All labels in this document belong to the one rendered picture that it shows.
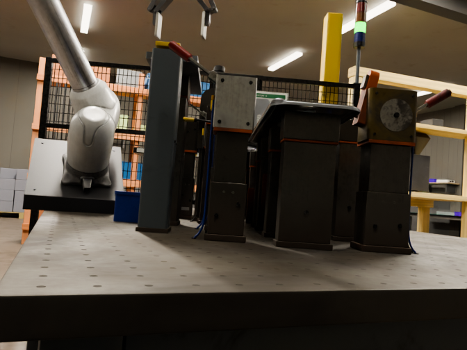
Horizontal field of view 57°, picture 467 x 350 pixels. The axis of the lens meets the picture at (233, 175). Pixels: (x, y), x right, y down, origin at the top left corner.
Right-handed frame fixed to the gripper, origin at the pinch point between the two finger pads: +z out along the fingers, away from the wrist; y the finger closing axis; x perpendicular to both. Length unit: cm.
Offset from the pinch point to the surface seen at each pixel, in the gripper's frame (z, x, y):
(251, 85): 20.1, -21.4, 25.4
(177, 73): 16.1, -16.1, 6.2
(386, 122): 26, -14, 55
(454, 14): -215, 478, 196
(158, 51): 11.3, -17.4, 1.3
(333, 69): -39, 156, 44
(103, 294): 54, -76, 23
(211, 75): 18.0, -21.3, 16.2
